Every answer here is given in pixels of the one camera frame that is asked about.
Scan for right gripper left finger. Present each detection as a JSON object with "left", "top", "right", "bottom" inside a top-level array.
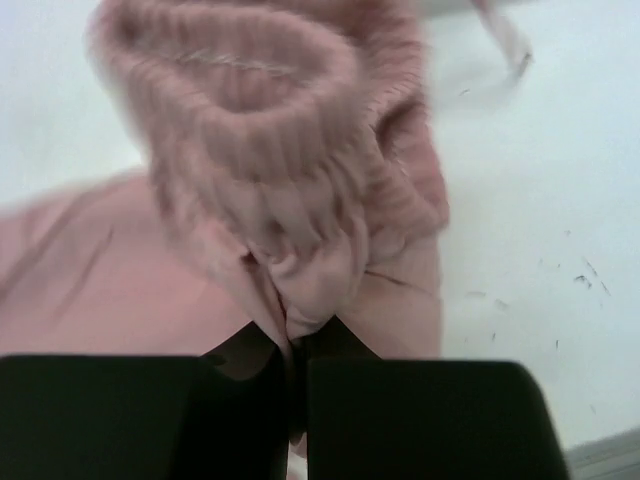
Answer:
[{"left": 1, "top": 325, "right": 288, "bottom": 479}]

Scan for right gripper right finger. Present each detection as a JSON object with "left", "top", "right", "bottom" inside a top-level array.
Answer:
[{"left": 302, "top": 319, "right": 569, "bottom": 480}]

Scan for pink trousers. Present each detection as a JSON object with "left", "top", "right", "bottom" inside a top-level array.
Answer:
[{"left": 0, "top": 0, "right": 534, "bottom": 480}]

